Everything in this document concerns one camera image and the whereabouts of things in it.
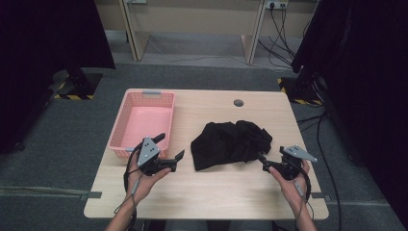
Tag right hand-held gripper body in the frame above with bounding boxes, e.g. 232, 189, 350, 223
270, 144, 319, 181

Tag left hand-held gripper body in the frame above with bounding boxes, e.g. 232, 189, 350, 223
137, 136, 178, 177

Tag pink perforated plastic basket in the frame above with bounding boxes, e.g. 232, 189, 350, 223
108, 90, 176, 159

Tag black cloth garment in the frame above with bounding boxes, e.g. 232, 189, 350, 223
190, 119, 273, 172

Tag person's right hand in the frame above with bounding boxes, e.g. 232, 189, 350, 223
268, 160, 312, 208

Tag person's left hand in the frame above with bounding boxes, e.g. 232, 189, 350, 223
126, 153, 172, 206

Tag grey floor tape strip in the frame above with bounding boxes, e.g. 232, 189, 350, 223
80, 191, 103, 201
311, 192, 333, 202

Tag black stand base striped tape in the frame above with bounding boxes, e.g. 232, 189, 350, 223
277, 73, 325, 106
52, 68, 104, 100

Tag black curtain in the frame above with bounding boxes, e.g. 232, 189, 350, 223
290, 0, 408, 222
0, 0, 115, 154

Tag light wooden desk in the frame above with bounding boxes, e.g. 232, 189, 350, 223
94, 0, 321, 64

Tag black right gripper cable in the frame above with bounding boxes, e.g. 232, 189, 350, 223
293, 171, 316, 222

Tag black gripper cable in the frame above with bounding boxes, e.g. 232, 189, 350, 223
114, 142, 143, 231
293, 171, 316, 222

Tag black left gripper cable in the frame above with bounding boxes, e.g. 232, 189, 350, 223
114, 142, 143, 231

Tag black floor cables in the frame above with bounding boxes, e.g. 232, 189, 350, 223
296, 107, 344, 231

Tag black plugged power cables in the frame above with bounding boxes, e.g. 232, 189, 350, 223
258, 6, 297, 70

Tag white wall power socket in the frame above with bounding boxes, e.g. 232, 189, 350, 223
265, 0, 288, 10

